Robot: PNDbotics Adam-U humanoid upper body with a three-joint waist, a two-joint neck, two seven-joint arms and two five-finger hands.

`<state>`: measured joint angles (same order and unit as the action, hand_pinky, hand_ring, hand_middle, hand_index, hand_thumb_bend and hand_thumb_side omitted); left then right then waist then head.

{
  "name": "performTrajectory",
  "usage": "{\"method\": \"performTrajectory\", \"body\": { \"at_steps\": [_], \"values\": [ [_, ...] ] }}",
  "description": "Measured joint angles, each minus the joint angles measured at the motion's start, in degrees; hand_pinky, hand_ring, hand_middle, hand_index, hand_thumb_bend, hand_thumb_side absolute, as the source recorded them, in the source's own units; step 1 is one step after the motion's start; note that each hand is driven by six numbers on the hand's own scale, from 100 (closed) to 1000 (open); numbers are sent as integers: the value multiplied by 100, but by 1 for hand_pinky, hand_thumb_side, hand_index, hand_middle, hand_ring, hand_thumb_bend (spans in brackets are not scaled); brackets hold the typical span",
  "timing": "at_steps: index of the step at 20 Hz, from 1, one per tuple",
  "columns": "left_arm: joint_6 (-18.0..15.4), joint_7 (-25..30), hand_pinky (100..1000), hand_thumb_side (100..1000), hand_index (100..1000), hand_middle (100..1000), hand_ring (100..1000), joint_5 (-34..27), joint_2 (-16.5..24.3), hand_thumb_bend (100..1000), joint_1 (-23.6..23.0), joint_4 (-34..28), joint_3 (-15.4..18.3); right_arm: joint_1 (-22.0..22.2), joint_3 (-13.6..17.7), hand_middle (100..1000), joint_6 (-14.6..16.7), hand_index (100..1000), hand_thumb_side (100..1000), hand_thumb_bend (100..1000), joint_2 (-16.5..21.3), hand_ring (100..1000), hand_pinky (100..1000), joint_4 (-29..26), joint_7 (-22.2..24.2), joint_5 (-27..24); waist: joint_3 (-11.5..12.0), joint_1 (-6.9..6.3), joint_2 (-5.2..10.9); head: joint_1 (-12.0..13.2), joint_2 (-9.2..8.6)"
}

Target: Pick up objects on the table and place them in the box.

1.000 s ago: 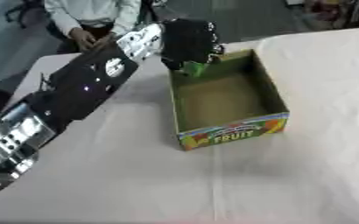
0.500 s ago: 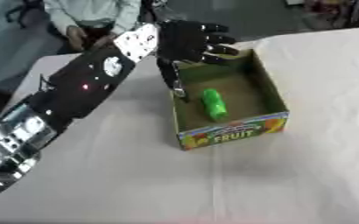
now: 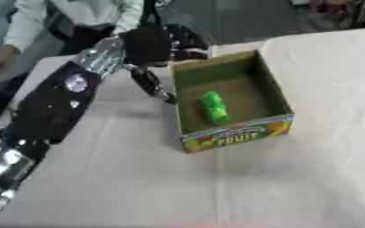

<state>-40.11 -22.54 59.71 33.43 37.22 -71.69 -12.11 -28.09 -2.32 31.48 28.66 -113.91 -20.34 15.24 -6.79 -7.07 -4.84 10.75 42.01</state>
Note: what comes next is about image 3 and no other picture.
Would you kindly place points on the black bag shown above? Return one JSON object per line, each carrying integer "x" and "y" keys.
{"x": 188, "y": 41}

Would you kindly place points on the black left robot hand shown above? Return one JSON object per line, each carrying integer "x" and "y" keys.
{"x": 146, "y": 47}

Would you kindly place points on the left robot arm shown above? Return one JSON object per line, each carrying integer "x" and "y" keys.
{"x": 50, "y": 104}

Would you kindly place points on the person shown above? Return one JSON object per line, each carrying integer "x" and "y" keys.
{"x": 35, "y": 17}

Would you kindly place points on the green toy vegetable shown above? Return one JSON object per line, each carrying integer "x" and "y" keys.
{"x": 214, "y": 108}

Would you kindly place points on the tan cardboard box, printed front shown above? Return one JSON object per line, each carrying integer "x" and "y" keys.
{"x": 232, "y": 139}

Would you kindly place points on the person's hand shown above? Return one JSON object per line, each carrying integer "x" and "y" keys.
{"x": 1, "y": 58}

